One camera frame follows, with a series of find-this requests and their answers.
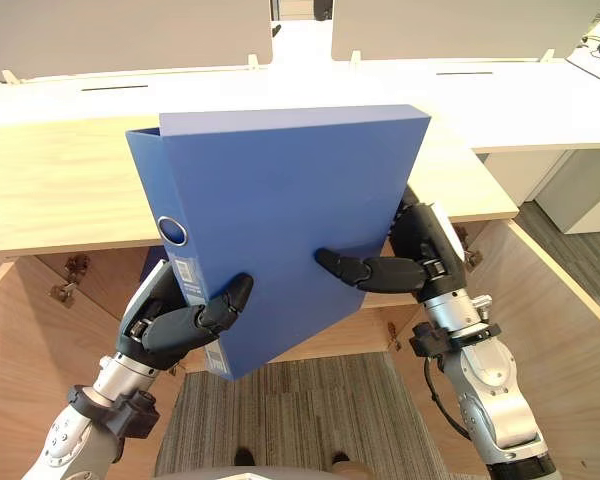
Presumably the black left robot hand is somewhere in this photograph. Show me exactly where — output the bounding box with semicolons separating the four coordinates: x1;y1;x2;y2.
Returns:
116;260;255;372

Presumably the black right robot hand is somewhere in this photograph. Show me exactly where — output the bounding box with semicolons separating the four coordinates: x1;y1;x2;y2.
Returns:
313;199;470;304

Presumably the blue lever arch folder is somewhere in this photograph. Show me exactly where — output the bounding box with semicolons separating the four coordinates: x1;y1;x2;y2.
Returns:
125;104;433;382

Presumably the wooden cabinet door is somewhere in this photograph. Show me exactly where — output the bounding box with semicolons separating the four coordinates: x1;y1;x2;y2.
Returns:
0;258;189;480
399;218;600;480

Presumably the light wooden cabinet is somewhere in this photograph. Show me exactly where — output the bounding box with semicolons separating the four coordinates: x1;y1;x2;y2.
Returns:
0;113;522;374

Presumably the white office desk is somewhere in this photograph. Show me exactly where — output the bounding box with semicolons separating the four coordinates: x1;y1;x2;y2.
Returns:
0;62;396;132
329;55;600;206

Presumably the grey desk partition panel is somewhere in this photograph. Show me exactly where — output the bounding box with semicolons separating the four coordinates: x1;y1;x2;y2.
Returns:
330;0;600;64
0;0;275;82

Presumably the white drawer pedestal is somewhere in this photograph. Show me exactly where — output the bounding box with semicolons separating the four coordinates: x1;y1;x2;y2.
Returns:
533;148;600;236

